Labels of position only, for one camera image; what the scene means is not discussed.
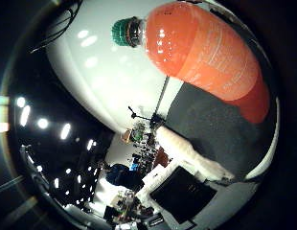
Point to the cluttered equipment desk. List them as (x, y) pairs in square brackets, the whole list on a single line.
[(142, 143)]

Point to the black camera tripod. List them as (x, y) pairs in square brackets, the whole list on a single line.
[(145, 117)]

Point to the orange drink bottle green cap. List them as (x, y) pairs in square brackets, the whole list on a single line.
[(206, 54)]

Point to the cluttered workbench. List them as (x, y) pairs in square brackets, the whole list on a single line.
[(129, 209)]

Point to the black table mat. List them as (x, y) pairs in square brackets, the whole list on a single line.
[(218, 134)]

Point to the person in dark clothes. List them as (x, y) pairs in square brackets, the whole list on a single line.
[(124, 177)]

